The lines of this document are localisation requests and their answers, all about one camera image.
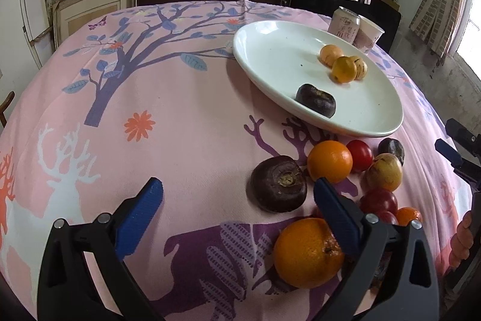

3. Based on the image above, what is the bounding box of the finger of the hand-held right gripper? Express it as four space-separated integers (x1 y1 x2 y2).
445 118 481 156
435 138 481 190

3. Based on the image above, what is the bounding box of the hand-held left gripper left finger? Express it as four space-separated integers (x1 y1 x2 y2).
37 177 166 321

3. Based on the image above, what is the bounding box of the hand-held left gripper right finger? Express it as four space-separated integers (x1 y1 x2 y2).
313 177 440 321

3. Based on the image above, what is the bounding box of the large orange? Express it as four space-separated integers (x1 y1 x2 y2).
273 218 345 289

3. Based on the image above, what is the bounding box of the medium orange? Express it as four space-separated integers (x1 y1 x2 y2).
307 140 354 184

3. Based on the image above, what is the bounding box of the small dark purple fruit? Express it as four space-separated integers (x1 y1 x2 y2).
377 138 406 167

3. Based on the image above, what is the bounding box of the pale yellow passion fruit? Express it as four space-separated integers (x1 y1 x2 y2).
365 153 403 193

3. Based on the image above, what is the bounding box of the large dark purple fruit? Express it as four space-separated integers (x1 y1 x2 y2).
250 156 308 213

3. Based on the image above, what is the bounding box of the small orange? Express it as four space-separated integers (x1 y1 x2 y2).
395 207 423 227

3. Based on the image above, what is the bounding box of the white plate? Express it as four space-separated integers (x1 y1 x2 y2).
232 20 404 138

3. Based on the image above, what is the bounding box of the person's right hand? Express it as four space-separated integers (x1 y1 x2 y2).
449 210 475 269

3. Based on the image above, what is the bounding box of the bright window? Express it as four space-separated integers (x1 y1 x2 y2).
456 0 481 66

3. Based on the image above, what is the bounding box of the flat dark purple fruit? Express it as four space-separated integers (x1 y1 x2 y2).
295 83 337 119

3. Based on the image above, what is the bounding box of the pale striped round fruit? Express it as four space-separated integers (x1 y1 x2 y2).
349 56 368 81

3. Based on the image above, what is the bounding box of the pink printed tablecloth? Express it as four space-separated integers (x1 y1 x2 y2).
0 0 470 321

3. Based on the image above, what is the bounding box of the brick pattern curtain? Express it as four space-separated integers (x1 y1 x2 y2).
409 0 470 58

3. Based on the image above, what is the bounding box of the yellow-orange round fruit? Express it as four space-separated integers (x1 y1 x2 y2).
331 56 357 84

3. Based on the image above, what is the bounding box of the white paper cup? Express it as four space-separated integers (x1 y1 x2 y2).
355 17 386 54

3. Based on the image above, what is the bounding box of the pale orange round fruit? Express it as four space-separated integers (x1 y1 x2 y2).
319 44 344 66

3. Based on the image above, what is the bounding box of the pink drink can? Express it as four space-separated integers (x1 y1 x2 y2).
328 6 360 38

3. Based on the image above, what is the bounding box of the wooden chair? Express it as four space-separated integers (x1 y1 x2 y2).
0 91 16 128

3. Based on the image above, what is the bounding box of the beige picture frame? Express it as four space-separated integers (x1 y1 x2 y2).
53 0 136 47

